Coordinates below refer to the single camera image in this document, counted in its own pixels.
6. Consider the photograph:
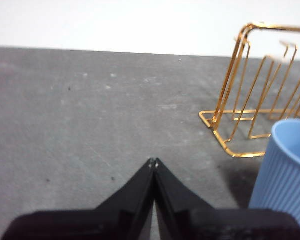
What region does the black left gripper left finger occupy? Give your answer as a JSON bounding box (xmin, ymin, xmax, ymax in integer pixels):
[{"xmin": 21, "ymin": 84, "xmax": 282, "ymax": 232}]
[{"xmin": 1, "ymin": 157, "xmax": 156, "ymax": 240}]

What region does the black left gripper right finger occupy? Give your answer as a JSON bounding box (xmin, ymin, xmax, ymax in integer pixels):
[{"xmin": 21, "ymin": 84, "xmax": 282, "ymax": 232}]
[{"xmin": 154, "ymin": 157, "xmax": 300, "ymax": 240}]

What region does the blue ribbed cup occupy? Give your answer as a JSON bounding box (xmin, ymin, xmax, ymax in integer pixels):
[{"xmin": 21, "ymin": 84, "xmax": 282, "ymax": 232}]
[{"xmin": 248, "ymin": 118, "xmax": 300, "ymax": 240}]

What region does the gold wire cup rack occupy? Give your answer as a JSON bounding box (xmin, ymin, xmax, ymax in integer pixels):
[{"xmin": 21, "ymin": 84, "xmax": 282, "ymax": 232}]
[{"xmin": 198, "ymin": 22, "xmax": 300, "ymax": 159}]

